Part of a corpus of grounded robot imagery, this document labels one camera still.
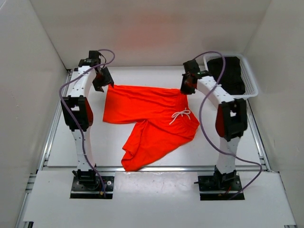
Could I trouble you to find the aluminium rail right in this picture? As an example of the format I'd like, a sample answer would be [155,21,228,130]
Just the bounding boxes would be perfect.
[247,100,272,172]

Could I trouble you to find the black shorts in basket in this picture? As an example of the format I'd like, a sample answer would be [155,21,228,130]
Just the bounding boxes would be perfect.
[207,57,245,95]

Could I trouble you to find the aluminium rail front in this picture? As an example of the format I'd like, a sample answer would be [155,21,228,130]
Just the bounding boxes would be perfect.
[43,165,260,172]

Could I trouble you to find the aluminium rail left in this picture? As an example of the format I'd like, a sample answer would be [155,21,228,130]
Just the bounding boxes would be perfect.
[35,68,72,171]

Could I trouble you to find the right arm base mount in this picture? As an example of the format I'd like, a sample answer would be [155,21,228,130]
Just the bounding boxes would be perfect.
[194,166,245,201]

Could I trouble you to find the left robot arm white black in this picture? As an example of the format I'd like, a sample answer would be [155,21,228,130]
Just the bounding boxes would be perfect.
[59,49,114,192]

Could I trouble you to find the aluminium rail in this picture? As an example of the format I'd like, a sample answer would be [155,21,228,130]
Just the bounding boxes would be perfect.
[247,100,272,172]
[43,165,260,172]
[35,68,72,171]

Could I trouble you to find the orange shorts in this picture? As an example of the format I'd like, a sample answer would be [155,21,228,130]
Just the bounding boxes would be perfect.
[103,85,199,171]

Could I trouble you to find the white plastic basket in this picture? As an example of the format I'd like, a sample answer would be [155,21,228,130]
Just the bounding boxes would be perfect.
[203,53,259,99]

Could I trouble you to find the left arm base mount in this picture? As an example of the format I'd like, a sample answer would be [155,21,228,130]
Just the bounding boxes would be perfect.
[70,170,114,200]

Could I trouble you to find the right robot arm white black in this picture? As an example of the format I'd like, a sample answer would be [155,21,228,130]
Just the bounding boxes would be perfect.
[180,60,247,190]

